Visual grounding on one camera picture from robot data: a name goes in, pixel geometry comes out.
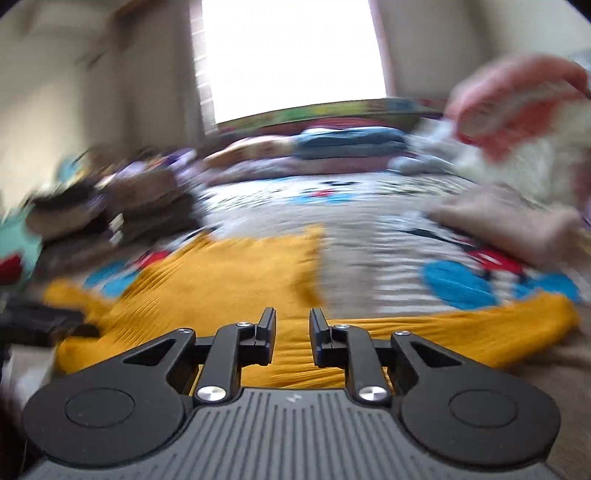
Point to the beige folded cloth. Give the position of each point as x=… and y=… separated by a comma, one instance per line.
x=503, y=226

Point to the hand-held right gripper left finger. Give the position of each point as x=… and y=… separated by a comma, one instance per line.
x=269, y=336

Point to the blue plush toy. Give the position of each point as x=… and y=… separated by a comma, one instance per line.
x=418, y=164

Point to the yellow knitted sweater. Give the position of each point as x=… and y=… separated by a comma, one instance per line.
x=231, y=286

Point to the printed cartoon blanket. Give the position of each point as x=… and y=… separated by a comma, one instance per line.
x=369, y=221

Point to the yellow printed pillow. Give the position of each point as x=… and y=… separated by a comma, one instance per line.
x=251, y=150

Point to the curtain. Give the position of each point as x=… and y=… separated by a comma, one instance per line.
x=203, y=69

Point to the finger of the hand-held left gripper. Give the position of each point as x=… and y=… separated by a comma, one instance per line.
x=41, y=330

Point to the stack of folded grey clothes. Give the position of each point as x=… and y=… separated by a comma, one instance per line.
x=138, y=207

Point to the folded blue blanket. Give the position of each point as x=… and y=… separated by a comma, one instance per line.
x=351, y=141

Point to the colourful play board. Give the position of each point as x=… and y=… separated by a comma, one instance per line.
x=323, y=114

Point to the window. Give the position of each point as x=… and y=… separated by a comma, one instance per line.
x=293, y=55

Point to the pink plush cloth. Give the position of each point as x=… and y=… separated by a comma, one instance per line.
x=512, y=97

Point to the white pillow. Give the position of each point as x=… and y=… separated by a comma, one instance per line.
x=521, y=170

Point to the purple quilt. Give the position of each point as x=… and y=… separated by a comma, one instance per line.
x=300, y=168

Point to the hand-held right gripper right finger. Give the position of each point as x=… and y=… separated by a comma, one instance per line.
x=316, y=339

